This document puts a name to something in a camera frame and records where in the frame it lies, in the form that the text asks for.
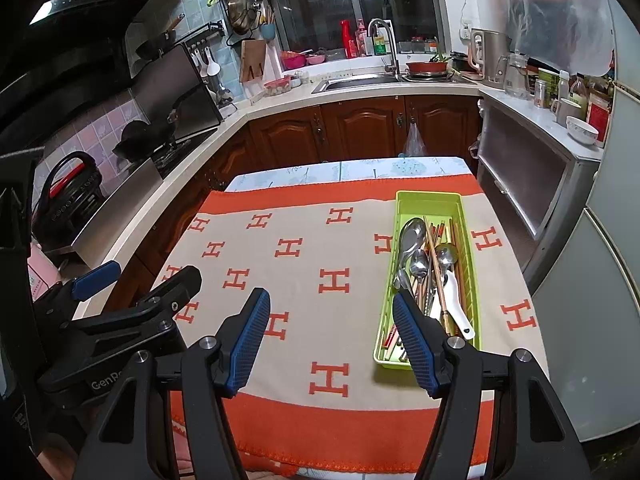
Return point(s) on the green bottle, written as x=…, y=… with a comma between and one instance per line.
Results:
x=381, y=47

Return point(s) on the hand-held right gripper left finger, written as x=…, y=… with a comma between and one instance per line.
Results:
x=247, y=340

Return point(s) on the large metal spoon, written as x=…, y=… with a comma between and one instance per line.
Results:
x=412, y=235

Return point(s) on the pink bottle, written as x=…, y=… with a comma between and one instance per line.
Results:
x=361, y=42

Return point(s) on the large hanging steel pot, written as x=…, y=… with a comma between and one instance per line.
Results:
x=242, y=7

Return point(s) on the blue cup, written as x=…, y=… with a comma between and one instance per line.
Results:
x=268, y=32

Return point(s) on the white ceramic spoon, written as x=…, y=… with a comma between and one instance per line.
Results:
x=452, y=305

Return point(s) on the bamboo chopstick with dark band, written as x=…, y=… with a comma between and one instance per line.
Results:
x=434, y=265

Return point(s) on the steel kettle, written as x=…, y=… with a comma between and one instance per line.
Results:
x=492, y=55

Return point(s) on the glass jug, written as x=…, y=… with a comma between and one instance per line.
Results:
x=516, y=80

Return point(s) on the kitchen window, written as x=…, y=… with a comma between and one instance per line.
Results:
x=320, y=0

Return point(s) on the large hanging plastic bag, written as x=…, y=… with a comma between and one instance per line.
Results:
x=560, y=15

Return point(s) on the red box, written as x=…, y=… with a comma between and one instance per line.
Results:
x=599, y=112

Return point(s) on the small dark saucepan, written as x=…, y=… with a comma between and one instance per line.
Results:
x=150, y=47

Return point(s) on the pink rice cooker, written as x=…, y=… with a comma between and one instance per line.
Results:
x=42, y=275

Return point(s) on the black range hood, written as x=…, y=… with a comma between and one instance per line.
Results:
x=75, y=50

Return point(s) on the steel faucet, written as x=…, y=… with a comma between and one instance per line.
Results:
x=392, y=55

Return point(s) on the brown wooden base cabinets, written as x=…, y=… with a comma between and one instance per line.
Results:
x=360, y=125

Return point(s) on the grey open cabinet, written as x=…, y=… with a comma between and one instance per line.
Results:
x=520, y=160

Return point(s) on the red frying pan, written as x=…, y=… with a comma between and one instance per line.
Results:
x=425, y=67

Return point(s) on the white bowl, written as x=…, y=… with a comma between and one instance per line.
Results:
x=582, y=130

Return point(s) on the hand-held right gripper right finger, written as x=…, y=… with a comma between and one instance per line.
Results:
x=417, y=345

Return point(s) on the small clear plastic bag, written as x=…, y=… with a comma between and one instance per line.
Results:
x=414, y=142

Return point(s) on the black wall rack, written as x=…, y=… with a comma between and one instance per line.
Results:
x=202, y=30

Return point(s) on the white mug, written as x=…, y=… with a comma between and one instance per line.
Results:
x=567, y=112

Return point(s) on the white ladle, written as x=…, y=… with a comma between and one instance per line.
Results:
x=212, y=67

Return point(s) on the orange beige printed blanket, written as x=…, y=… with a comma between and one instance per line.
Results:
x=310, y=240

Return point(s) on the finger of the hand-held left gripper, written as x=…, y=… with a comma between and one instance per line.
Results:
x=95, y=277
x=175, y=285

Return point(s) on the wooden cutting board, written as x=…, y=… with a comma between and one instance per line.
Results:
x=252, y=60

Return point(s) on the steel sink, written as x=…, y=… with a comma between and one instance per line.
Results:
x=360, y=82

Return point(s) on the black gas stove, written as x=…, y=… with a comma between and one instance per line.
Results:
x=192, y=147

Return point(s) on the green plastic tray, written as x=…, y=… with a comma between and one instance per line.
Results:
x=430, y=207

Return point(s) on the light blue printed tablecloth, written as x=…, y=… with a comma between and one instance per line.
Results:
x=300, y=172

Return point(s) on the stainless steel sheet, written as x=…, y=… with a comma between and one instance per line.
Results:
x=120, y=210

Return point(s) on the pink bowl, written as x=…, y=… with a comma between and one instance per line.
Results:
x=292, y=60

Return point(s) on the white kitchen countertop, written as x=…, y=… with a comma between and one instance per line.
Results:
x=295, y=96

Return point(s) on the dark stove splash panel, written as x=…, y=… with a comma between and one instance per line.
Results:
x=175, y=95

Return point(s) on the black wok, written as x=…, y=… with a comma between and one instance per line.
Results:
x=142, y=140

